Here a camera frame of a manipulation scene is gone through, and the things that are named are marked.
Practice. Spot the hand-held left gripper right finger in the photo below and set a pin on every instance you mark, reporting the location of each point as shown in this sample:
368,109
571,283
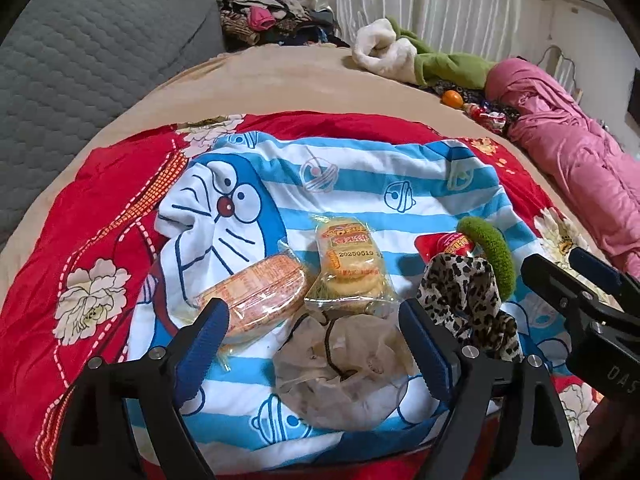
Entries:
425,355

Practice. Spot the green plush garment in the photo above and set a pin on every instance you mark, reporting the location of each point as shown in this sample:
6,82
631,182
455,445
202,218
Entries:
450,67

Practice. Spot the white curtains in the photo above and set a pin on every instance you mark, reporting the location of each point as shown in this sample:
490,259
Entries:
450,5

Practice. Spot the round biscuit packet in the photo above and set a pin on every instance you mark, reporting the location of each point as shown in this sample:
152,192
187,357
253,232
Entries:
350,260

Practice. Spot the white air conditioner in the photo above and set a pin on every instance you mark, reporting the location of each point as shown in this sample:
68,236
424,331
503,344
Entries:
575,0

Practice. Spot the green fuzzy scrunchie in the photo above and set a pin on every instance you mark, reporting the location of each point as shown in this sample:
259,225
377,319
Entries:
495,255

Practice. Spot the person's right hand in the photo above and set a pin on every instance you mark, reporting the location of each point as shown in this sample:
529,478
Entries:
615,440

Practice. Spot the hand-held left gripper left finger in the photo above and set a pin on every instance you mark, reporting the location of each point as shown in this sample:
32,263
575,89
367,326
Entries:
202,355

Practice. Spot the blue striped cartoon cloth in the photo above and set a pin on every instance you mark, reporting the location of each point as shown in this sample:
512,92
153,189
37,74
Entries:
350,185

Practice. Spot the beige sheer scrunchie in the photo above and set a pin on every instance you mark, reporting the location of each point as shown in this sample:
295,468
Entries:
340,380

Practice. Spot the sandwich biscuit packet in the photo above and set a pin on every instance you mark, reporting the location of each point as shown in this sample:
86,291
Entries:
255,295

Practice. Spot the arched vanity mirror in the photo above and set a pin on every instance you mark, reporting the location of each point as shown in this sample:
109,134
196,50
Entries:
560,67

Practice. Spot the red floral blanket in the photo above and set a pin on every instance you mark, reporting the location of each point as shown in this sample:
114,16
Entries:
100,200

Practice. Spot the pile of candy wrappers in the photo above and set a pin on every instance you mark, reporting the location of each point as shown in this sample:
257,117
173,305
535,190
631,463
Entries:
492,117

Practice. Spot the orange fruit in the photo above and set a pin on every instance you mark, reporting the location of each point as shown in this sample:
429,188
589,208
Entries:
452,97

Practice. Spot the white fleece garment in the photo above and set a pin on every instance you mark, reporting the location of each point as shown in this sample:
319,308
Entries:
380,55

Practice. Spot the black television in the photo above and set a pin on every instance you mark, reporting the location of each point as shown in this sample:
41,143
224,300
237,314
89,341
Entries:
635,100

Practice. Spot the pile of clothes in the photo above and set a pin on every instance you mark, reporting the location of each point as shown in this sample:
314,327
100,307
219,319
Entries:
265,15

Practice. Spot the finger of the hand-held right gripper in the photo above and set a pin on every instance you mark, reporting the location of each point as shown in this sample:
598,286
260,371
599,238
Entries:
550,277
595,265

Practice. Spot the pink quilt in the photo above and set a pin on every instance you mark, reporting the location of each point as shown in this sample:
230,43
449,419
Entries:
565,150

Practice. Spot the grey quilted headboard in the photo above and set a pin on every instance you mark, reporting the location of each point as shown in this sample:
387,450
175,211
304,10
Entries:
100,60

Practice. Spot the leopard print scrunchie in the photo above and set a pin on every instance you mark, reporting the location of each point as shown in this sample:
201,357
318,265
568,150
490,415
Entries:
460,295

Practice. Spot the red snack packet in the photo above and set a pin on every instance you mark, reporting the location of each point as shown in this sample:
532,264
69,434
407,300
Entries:
440,245

